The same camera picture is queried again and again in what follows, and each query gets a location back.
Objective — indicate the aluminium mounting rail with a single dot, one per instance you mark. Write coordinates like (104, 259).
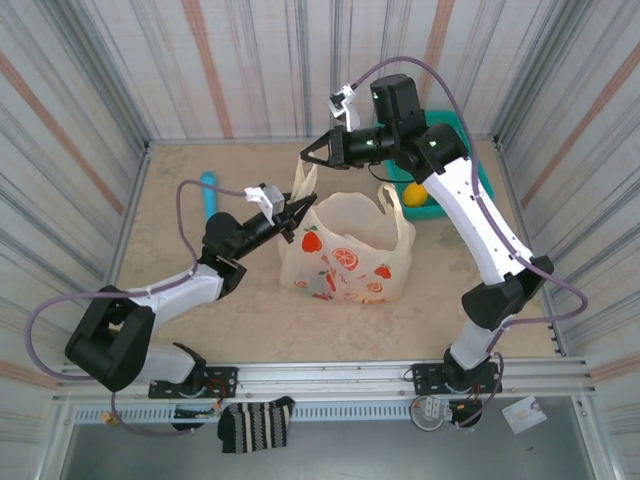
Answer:
(325, 375)

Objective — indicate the teal plastic mesh basket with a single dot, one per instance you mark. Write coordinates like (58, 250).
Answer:
(425, 214)

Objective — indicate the round yellow fake fruit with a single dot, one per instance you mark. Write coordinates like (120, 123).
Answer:
(416, 196)

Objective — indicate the round grey disc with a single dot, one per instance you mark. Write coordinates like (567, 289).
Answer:
(422, 417)

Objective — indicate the white plastic card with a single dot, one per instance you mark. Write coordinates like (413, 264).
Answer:
(522, 415)

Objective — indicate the translucent fruit-print plastic bag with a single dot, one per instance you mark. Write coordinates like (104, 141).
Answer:
(350, 225)

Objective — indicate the blue plastic cylinder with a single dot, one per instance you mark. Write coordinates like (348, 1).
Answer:
(209, 195)

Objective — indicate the black beige striped sock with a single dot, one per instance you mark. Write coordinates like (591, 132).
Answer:
(255, 425)

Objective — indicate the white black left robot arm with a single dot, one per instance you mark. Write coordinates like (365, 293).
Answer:
(115, 335)

